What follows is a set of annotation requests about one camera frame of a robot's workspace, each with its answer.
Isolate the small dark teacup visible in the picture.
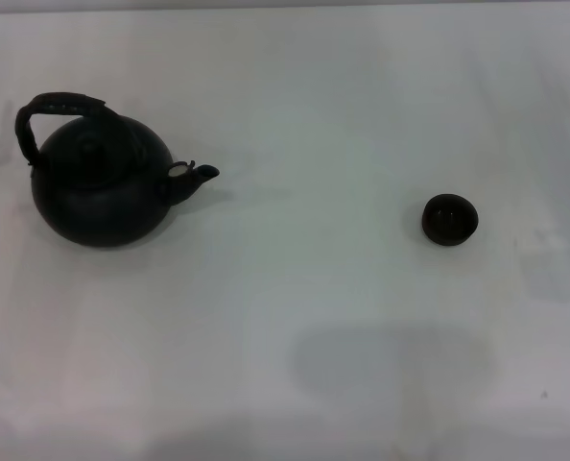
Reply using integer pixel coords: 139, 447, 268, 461
420, 192, 481, 247

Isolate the black round teapot with handle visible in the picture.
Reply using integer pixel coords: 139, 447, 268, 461
13, 90, 221, 250

